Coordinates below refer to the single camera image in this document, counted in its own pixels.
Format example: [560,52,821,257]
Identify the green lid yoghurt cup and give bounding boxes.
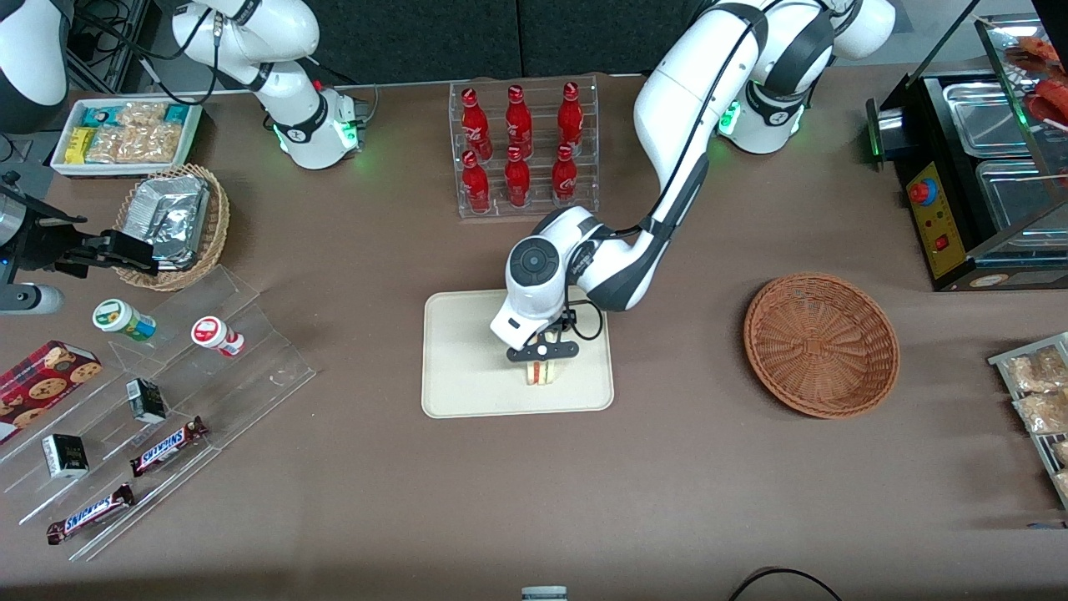
[91,298,158,344]

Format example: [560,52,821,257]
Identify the clear acrylic bottle rack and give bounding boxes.
[448,74,601,220]

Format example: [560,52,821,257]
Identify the grey snack tray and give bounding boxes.
[988,332,1068,511]

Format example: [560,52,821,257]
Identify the clear peanut snack bag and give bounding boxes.
[116,101,169,129]
[86,124,182,165]

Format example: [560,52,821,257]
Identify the black loose table cable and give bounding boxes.
[728,567,844,601]

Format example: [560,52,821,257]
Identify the clear acrylic stepped display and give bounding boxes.
[0,265,320,563]

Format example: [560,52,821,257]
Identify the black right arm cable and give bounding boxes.
[70,0,224,107]

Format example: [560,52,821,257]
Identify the small black carton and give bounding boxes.
[125,377,169,425]
[41,432,90,480]

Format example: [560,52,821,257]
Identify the steel food pan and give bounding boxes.
[974,158,1068,236]
[942,78,1035,157]

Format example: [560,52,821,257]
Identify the black food warmer cabinet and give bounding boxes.
[864,12,1068,294]

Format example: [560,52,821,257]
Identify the white rectangular snack tray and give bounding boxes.
[49,97,204,179]

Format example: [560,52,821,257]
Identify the red cola bottle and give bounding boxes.
[551,144,579,209]
[557,81,584,151]
[505,83,534,158]
[461,150,492,215]
[503,146,532,209]
[461,87,492,161]

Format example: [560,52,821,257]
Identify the Snickers chocolate bar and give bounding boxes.
[45,482,136,546]
[128,415,209,478]

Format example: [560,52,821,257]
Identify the black equipment rack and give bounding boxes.
[65,0,168,94]

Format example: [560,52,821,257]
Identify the cream plastic tray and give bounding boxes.
[421,284,616,420]

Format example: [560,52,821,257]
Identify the orange red fried food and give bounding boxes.
[1005,34,1068,128]

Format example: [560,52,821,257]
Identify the light tan wicker basket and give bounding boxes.
[113,163,232,293]

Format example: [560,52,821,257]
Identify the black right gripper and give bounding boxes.
[0,194,160,278]

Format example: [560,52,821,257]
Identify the brown round wicker basket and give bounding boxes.
[743,272,902,420]

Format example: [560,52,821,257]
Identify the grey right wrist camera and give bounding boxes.
[0,283,64,316]

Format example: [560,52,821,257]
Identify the silver foil package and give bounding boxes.
[124,174,211,271]

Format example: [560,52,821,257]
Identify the red lid yoghurt cup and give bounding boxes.
[190,315,246,359]

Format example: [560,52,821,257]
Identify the red tartan cookie box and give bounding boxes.
[0,339,103,446]

